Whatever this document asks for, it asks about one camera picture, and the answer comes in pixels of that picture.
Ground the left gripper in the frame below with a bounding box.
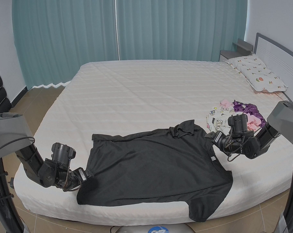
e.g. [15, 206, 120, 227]
[72, 169, 95, 185]

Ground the black T-shirt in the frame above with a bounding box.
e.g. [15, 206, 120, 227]
[76, 120, 234, 222]

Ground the white printed garment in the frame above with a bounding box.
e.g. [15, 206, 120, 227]
[205, 105, 235, 133]

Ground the bed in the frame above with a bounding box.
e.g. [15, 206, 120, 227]
[14, 33, 293, 224]

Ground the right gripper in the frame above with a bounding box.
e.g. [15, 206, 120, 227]
[204, 131, 227, 147]

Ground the pink garment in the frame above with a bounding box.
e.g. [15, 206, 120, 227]
[219, 98, 263, 132]

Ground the purple garment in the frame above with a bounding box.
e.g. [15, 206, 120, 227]
[233, 100, 267, 128]

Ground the white printed pillow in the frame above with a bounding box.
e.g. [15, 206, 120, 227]
[223, 54, 288, 92]

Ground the grey bedside table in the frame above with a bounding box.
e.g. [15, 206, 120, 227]
[220, 38, 254, 62]

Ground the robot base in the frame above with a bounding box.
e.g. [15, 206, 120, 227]
[114, 223, 195, 233]

